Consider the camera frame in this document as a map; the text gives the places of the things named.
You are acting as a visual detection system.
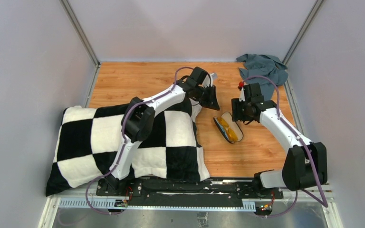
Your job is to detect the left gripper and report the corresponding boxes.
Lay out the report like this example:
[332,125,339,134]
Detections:
[194,85,220,111]

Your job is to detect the black glasses case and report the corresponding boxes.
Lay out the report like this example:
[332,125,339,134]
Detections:
[213,112,244,144]

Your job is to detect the orange sunglasses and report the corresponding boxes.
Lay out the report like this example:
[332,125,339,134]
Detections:
[216,117,238,143]

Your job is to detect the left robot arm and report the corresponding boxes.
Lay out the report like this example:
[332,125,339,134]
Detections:
[104,67,220,196]

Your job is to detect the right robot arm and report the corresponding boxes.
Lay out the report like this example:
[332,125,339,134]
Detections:
[231,83,327,199]

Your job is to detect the grey-blue crumpled cloth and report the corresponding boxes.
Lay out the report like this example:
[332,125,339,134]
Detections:
[236,54,288,100]

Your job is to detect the black white checkered pillow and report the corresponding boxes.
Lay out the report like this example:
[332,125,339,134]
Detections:
[45,99,210,196]

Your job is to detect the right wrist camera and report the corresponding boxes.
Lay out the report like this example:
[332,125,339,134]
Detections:
[238,81,246,102]

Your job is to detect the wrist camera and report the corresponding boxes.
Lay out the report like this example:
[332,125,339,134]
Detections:
[238,81,246,102]
[202,73,217,87]

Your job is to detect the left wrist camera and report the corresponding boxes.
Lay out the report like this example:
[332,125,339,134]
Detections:
[202,73,217,87]

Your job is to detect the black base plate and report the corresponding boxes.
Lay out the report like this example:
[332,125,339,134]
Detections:
[96,177,283,208]

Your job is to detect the white slotted cable duct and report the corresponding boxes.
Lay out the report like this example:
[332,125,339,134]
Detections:
[58,197,257,211]

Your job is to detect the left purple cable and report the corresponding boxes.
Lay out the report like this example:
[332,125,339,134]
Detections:
[85,66,199,216]

